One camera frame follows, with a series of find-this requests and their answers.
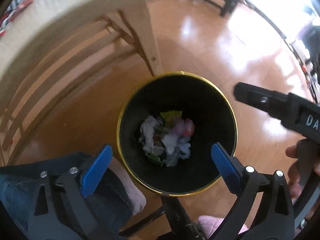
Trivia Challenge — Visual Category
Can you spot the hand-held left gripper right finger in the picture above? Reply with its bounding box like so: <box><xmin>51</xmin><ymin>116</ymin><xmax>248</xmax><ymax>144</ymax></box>
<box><xmin>211</xmin><ymin>142</ymin><xmax>295</xmax><ymax>240</ymax></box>

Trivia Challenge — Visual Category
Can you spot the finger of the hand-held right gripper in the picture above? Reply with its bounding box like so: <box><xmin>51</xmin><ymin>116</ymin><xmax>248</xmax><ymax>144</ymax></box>
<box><xmin>234</xmin><ymin>82</ymin><xmax>291</xmax><ymax>123</ymax></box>

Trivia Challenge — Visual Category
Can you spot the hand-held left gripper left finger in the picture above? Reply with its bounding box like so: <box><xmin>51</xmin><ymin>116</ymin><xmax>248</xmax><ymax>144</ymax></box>
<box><xmin>28</xmin><ymin>144</ymin><xmax>125</xmax><ymax>240</ymax></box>

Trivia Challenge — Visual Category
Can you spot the blue white paper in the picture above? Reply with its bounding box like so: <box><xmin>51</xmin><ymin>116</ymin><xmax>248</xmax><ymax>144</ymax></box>
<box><xmin>166</xmin><ymin>137</ymin><xmax>192</xmax><ymax>167</ymax></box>

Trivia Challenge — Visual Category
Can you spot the pink red plastic capsule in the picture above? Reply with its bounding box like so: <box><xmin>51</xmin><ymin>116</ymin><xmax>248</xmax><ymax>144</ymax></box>
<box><xmin>184</xmin><ymin>119</ymin><xmax>195</xmax><ymax>137</ymax></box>

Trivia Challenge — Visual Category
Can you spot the black bin with gold rim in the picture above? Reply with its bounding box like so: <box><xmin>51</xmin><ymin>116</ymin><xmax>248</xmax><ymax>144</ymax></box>
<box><xmin>117</xmin><ymin>71</ymin><xmax>237</xmax><ymax>197</ymax></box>

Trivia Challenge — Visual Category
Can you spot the white plastic bag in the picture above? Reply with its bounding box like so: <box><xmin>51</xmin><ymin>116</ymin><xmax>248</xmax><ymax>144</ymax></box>
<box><xmin>162</xmin><ymin>134</ymin><xmax>179</xmax><ymax>155</ymax></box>

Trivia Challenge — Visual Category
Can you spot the dark green wrapper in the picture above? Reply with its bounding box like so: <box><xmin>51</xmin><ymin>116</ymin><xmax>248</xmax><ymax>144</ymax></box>
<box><xmin>147</xmin><ymin>152</ymin><xmax>165</xmax><ymax>167</ymax></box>

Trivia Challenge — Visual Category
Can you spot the lilac plastic capsule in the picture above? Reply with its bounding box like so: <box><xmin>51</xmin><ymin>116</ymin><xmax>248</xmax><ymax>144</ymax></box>
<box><xmin>174</xmin><ymin>120</ymin><xmax>187</xmax><ymax>135</ymax></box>

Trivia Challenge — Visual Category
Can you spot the white tissue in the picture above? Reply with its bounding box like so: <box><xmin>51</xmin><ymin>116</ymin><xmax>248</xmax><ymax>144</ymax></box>
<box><xmin>139</xmin><ymin>115</ymin><xmax>163</xmax><ymax>153</ymax></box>

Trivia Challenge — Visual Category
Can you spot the yellow green snack packet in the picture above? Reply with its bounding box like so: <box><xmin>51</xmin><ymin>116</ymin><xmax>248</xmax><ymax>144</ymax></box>
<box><xmin>160</xmin><ymin>110</ymin><xmax>183</xmax><ymax>122</ymax></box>

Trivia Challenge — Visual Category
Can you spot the person's right hand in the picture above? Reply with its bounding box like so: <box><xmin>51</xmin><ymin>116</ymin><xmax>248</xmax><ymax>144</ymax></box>
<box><xmin>285</xmin><ymin>144</ymin><xmax>305</xmax><ymax>200</ymax></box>

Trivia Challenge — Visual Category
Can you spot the person's bare foot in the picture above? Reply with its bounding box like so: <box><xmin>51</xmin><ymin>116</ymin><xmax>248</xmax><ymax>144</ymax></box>
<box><xmin>110</xmin><ymin>156</ymin><xmax>147</xmax><ymax>215</ymax></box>

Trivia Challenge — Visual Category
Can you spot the pink quilted slipper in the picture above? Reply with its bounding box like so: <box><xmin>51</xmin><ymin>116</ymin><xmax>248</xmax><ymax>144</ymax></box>
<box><xmin>197</xmin><ymin>215</ymin><xmax>250</xmax><ymax>240</ymax></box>

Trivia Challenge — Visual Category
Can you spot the person's jeans leg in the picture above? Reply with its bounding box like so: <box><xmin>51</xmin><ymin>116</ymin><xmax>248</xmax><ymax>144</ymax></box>
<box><xmin>0</xmin><ymin>152</ymin><xmax>133</xmax><ymax>233</ymax></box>

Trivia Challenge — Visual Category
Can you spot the black wooden chair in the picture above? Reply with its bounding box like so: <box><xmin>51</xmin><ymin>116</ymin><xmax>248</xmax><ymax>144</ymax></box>
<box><xmin>190</xmin><ymin>0</ymin><xmax>244</xmax><ymax>17</ymax></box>

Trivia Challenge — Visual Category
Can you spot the wooden table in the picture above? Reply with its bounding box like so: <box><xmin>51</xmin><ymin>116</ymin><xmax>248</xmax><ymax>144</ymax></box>
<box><xmin>0</xmin><ymin>0</ymin><xmax>245</xmax><ymax>165</ymax></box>

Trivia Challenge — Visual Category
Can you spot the black chair frame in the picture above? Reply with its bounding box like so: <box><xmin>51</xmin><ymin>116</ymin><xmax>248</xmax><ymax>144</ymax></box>
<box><xmin>120</xmin><ymin>195</ymin><xmax>200</xmax><ymax>240</ymax></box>

